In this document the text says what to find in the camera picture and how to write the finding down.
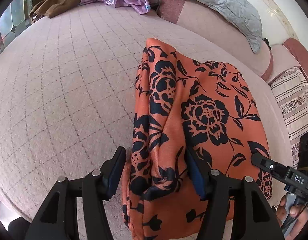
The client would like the pink sofa cushion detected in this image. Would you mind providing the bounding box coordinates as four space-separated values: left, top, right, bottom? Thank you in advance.
266 38 308 84

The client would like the stained glass wooden door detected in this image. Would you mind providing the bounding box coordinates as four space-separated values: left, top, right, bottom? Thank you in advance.
0 0 34 54

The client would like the pink quilted bed cover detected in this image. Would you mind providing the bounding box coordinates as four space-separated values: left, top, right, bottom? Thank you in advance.
0 3 291 220

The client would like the small black object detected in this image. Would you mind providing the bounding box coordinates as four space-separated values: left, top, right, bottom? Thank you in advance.
263 38 271 50

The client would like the orange floral blouse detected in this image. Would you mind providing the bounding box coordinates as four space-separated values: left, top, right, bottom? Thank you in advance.
123 38 272 239

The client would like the person's right hand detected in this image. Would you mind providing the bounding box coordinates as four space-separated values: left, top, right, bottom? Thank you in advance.
276 196 308 240

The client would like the pink bolster pillow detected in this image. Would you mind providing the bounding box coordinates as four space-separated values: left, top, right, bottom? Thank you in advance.
157 0 274 81

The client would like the striped floral pillow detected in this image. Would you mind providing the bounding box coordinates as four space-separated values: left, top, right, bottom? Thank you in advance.
270 66 308 168

